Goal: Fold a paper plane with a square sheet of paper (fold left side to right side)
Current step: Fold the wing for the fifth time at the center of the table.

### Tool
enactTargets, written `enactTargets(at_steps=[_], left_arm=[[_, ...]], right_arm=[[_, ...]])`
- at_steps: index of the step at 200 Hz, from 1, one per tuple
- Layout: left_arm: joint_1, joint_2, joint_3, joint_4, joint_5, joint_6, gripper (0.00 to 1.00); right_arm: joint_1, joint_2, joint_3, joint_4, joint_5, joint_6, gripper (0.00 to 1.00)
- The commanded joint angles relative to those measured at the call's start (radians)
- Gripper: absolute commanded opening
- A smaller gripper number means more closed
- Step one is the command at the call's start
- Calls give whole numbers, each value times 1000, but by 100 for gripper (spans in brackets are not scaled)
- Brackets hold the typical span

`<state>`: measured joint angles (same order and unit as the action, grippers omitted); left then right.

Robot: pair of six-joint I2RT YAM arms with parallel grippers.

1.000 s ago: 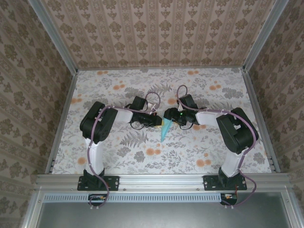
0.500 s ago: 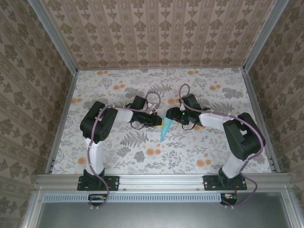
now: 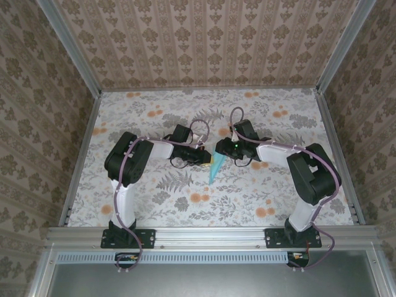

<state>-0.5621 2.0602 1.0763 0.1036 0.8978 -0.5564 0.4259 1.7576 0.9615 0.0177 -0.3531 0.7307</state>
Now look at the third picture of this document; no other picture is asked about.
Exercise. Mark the aluminium frame post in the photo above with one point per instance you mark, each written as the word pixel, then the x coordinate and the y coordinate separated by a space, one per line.
pixel 340 43
pixel 71 43

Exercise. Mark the floral patterned table cover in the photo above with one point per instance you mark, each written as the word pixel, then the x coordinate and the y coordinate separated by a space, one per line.
pixel 173 102

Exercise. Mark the aluminium table edge rail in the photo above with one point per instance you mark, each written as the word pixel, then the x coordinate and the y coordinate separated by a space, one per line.
pixel 328 123
pixel 81 161

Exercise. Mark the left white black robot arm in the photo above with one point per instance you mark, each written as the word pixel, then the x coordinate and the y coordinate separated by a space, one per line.
pixel 162 150

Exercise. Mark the aluminium mounting rail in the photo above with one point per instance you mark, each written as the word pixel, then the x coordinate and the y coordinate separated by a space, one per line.
pixel 210 236

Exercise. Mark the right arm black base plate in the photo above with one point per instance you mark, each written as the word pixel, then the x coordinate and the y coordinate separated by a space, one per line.
pixel 273 238

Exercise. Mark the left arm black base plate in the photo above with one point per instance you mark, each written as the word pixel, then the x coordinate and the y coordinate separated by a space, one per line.
pixel 148 236

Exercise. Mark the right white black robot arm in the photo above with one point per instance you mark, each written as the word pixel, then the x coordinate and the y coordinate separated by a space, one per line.
pixel 272 153

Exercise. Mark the light blue paper sheet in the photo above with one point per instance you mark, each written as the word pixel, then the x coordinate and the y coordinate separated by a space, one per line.
pixel 215 170

